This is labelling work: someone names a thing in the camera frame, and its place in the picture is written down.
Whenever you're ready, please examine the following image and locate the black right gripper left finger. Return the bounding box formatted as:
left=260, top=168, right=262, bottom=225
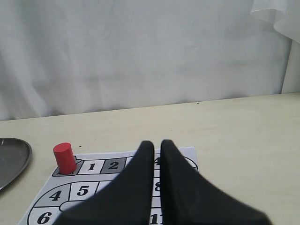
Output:
left=54, top=141, right=154, bottom=225

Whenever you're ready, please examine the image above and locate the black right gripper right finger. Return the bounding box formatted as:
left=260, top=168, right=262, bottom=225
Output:
left=160, top=140, right=272, bottom=225

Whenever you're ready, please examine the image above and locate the red cylinder game piece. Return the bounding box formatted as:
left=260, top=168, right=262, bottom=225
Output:
left=53, top=142, right=76, bottom=175

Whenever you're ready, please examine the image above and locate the paper game board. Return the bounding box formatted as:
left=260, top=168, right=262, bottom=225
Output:
left=16, top=147, right=199, bottom=225

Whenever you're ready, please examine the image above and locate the round metal plate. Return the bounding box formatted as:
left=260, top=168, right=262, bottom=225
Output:
left=0, top=138, right=32, bottom=190

